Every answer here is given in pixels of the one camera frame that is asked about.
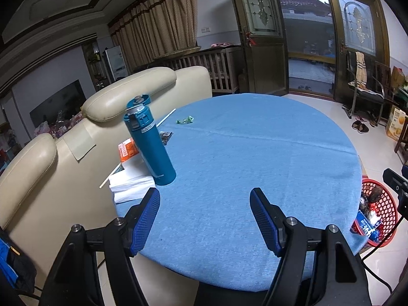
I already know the blue tablecloth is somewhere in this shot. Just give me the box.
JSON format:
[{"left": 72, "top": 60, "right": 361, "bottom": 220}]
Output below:
[{"left": 115, "top": 93, "right": 367, "bottom": 292}]

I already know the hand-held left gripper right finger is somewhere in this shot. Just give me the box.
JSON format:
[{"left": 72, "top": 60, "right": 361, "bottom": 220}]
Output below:
[{"left": 249, "top": 187, "right": 372, "bottom": 306}]

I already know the black television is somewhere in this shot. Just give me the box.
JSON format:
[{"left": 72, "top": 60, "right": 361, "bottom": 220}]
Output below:
[{"left": 29, "top": 80, "right": 87, "bottom": 131}]

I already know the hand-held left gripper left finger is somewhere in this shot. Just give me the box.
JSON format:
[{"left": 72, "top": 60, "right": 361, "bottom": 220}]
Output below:
[{"left": 40, "top": 187, "right": 161, "bottom": 306}]

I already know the blue white packet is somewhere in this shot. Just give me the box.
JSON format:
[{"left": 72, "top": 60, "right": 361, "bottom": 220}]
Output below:
[{"left": 355, "top": 210, "right": 382, "bottom": 241}]

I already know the orange carton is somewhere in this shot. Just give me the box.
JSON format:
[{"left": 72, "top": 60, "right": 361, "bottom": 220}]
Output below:
[{"left": 117, "top": 138, "right": 141, "bottom": 163}]

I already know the beige striped curtain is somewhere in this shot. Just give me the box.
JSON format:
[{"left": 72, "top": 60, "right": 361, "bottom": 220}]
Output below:
[{"left": 108, "top": 0, "right": 198, "bottom": 67}]

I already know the black shiny snack bag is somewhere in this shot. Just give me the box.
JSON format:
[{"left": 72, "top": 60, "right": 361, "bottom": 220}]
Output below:
[{"left": 360, "top": 186, "right": 383, "bottom": 212}]

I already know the beige leather sofa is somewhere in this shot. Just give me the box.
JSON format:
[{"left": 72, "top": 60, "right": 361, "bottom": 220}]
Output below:
[{"left": 0, "top": 66, "right": 213, "bottom": 281}]

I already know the brown paper bag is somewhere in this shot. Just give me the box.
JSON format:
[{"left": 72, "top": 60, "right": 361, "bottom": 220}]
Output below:
[{"left": 391, "top": 66, "right": 406, "bottom": 88}]

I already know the blue thermos bottle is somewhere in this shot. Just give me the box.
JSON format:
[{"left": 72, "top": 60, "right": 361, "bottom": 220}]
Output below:
[{"left": 124, "top": 95, "right": 177, "bottom": 186}]

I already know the cardboard box with orange print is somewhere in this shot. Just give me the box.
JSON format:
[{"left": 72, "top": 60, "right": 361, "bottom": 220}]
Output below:
[{"left": 385, "top": 108, "right": 408, "bottom": 141}]

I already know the black cable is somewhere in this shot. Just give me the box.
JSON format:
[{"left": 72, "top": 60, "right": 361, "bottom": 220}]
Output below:
[{"left": 360, "top": 218, "right": 403, "bottom": 294}]

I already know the long white stick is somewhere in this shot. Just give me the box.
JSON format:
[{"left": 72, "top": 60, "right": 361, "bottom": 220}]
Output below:
[{"left": 99, "top": 108, "right": 177, "bottom": 189}]

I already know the striped towel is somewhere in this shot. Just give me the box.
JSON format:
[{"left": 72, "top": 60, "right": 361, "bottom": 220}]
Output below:
[{"left": 354, "top": 52, "right": 367, "bottom": 86}]

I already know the white standing air conditioner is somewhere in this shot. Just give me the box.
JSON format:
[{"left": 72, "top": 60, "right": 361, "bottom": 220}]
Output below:
[{"left": 104, "top": 45, "right": 128, "bottom": 83}]

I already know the metal frame chair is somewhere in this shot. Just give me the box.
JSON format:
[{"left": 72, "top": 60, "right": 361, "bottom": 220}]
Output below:
[{"left": 346, "top": 50, "right": 388, "bottom": 125}]

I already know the brown glass door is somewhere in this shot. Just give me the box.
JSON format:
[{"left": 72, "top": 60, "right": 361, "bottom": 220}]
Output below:
[
  {"left": 228, "top": 0, "right": 289, "bottom": 96},
  {"left": 328, "top": 0, "right": 391, "bottom": 103}
]

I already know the red plastic basket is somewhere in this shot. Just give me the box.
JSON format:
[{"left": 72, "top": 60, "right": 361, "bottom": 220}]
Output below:
[{"left": 351, "top": 178, "right": 400, "bottom": 248}]

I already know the dark display cabinet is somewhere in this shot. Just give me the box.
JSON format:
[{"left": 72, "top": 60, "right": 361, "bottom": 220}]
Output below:
[{"left": 82, "top": 40, "right": 107, "bottom": 91}]

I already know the white paper stack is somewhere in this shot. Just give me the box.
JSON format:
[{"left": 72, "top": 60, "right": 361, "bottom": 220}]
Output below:
[{"left": 108, "top": 158, "right": 157, "bottom": 205}]

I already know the wooden crib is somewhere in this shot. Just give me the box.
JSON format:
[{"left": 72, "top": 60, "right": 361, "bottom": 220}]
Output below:
[{"left": 153, "top": 46, "right": 243, "bottom": 94}]

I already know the dark blue jacket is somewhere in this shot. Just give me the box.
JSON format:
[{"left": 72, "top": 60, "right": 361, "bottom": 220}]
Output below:
[{"left": 0, "top": 226, "right": 37, "bottom": 294}]

